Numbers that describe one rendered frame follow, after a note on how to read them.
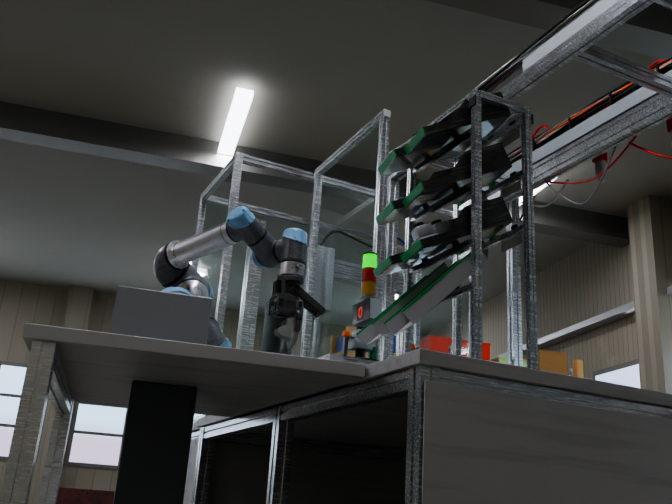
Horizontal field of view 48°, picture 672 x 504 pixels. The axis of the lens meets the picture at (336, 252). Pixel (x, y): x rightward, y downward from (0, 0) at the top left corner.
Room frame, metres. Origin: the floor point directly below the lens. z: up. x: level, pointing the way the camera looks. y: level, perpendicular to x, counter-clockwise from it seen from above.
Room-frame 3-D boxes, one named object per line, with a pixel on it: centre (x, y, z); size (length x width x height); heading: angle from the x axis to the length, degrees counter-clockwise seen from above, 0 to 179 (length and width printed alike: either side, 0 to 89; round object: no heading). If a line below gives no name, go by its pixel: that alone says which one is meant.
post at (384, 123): (2.47, -0.15, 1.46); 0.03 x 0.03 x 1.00; 25
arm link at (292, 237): (2.15, 0.13, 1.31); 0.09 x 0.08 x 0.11; 46
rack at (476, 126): (1.96, -0.36, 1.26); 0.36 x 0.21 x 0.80; 25
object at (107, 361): (1.97, 0.37, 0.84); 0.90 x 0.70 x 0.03; 15
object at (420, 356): (2.42, -0.50, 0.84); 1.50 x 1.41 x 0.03; 25
